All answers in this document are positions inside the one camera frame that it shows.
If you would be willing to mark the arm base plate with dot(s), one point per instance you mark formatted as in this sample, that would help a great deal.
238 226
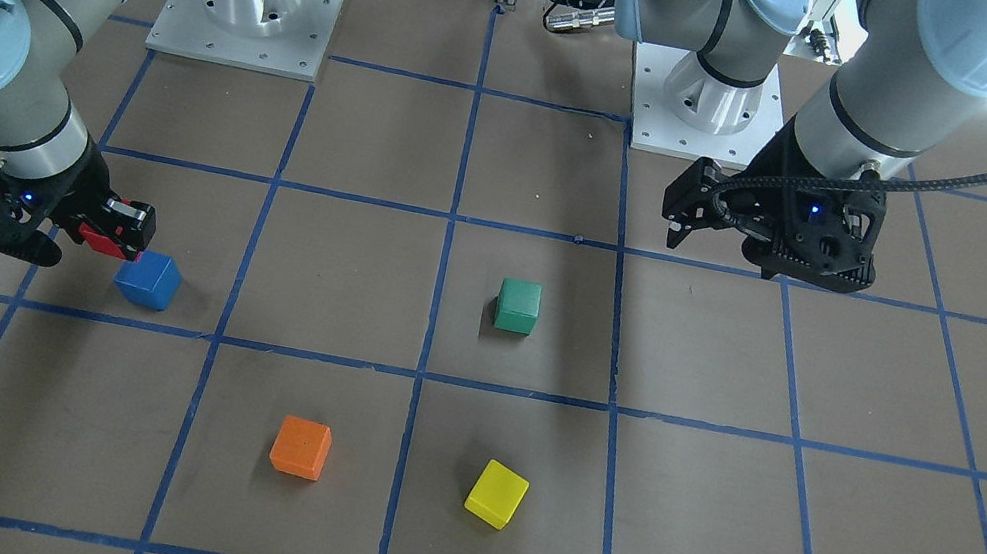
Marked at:
680 111
280 37

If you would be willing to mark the yellow wooden block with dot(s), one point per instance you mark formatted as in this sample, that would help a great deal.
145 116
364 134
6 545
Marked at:
496 495

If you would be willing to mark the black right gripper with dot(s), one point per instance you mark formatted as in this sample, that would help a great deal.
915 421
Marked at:
81 193

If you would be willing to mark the orange wooden block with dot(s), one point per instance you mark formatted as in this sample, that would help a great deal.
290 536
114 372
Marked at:
301 448

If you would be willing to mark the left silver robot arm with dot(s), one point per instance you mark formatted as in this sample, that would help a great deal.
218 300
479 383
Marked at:
461 106

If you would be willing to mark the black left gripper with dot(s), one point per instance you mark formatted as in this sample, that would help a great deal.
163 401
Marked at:
775 179

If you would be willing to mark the red wooden block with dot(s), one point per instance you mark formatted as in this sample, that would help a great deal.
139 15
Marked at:
115 246

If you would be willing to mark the blue wooden block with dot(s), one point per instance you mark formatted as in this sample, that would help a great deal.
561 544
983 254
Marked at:
150 281

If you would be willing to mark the green wooden block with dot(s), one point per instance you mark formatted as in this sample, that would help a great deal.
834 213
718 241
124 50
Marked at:
517 307

